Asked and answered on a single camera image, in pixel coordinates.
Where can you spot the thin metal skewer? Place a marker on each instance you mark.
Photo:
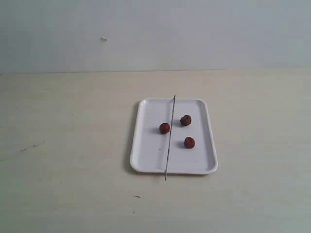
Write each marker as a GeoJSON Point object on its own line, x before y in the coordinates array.
{"type": "Point", "coordinates": [170, 136]}

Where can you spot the dark red fruit top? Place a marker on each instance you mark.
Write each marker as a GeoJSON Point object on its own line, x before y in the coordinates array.
{"type": "Point", "coordinates": [185, 120]}

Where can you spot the white rectangular plastic tray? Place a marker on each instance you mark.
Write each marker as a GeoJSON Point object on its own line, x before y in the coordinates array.
{"type": "Point", "coordinates": [149, 148]}

